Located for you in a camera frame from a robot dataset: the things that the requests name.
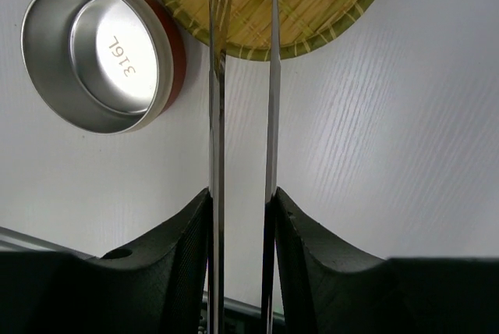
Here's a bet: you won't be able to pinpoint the round bamboo tray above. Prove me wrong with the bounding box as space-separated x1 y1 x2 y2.
162 0 374 62

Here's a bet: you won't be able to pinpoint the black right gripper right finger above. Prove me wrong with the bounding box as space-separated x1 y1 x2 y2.
275 190 498 333

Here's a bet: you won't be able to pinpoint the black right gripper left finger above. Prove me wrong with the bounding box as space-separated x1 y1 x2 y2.
1 190 211 333

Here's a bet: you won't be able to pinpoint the steel food tongs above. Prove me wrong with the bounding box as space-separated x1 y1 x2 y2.
208 0 281 333

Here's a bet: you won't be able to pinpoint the aluminium front rail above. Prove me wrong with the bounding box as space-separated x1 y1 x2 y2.
1 227 261 333

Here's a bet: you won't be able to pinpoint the red steel lunch bowl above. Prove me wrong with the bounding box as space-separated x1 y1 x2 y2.
21 0 187 135

